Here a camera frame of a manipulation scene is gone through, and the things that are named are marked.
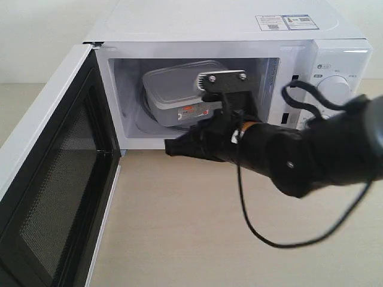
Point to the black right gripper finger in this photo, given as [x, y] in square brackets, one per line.
[188, 145]

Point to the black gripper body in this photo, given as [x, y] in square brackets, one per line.
[212, 138]

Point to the white plastic food container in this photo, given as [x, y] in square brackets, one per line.
[173, 97]

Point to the white microwave door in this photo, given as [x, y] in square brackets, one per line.
[58, 170]

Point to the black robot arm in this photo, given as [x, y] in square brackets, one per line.
[344, 149]

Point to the white Midea microwave oven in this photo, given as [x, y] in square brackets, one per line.
[132, 38]

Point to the glass turntable plate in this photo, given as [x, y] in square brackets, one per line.
[147, 123]

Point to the upper white power knob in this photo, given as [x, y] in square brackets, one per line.
[335, 89]

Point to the white label sticker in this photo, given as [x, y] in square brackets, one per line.
[286, 22]

